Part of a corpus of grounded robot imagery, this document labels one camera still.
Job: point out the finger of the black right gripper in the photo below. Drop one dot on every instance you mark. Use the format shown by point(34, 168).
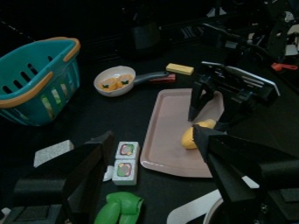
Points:
point(230, 124)
point(199, 99)

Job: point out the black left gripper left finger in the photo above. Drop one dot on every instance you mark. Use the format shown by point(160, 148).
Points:
point(74, 175)

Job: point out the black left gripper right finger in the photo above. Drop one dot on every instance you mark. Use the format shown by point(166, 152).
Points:
point(241, 169)

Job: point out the yellow toy corn cob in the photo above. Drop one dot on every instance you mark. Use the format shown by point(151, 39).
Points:
point(191, 137)

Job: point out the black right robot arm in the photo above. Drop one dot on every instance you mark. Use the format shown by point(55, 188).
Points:
point(278, 32)

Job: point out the green toy corn husk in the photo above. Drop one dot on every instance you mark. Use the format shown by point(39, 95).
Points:
point(119, 207)

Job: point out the small white toy piece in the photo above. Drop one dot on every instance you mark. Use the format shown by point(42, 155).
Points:
point(108, 174)

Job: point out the gray speckled block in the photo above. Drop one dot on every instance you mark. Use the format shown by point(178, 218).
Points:
point(52, 152)

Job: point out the yellow rectangular toy block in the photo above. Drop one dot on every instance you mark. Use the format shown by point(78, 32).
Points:
point(179, 69)

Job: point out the red toy piece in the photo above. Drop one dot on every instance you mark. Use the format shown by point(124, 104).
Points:
point(163, 78)

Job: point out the red plastic clip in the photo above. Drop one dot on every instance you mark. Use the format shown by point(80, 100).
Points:
point(285, 66)

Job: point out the pink rectangular plastic tray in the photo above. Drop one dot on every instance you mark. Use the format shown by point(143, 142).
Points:
point(171, 140)

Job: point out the white plastic toy board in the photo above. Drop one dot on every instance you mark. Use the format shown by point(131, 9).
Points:
point(187, 208)

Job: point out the white toy frying pan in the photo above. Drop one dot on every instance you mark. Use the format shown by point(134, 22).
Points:
point(115, 72)

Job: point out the teal basket with orange rim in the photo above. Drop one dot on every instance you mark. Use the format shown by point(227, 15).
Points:
point(39, 102)

